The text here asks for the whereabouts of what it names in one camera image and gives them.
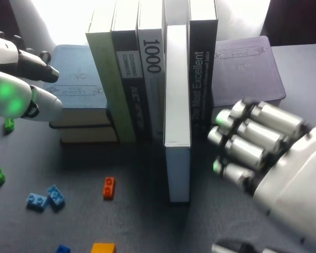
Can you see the purple book with emblem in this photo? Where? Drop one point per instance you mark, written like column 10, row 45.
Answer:
column 247, row 71

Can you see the blue book with emblem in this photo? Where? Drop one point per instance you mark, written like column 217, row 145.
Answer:
column 76, row 76

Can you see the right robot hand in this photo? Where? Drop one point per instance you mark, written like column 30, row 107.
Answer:
column 292, row 179

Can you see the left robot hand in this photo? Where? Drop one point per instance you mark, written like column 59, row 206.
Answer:
column 8, row 97

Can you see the green book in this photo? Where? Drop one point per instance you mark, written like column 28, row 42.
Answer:
column 110, row 87

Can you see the dark blue toy brick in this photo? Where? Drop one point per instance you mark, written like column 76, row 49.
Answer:
column 63, row 249

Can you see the black book Most Excellent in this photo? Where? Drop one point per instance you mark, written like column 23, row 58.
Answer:
column 201, row 79

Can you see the white book printed 1000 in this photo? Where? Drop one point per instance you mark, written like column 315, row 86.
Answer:
column 152, row 58

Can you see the black book with white label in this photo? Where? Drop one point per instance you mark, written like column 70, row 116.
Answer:
column 133, row 92

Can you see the large orange toy brick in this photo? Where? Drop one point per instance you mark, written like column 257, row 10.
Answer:
column 103, row 248

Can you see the light blue toy brick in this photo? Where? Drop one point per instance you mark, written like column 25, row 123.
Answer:
column 56, row 195
column 37, row 201

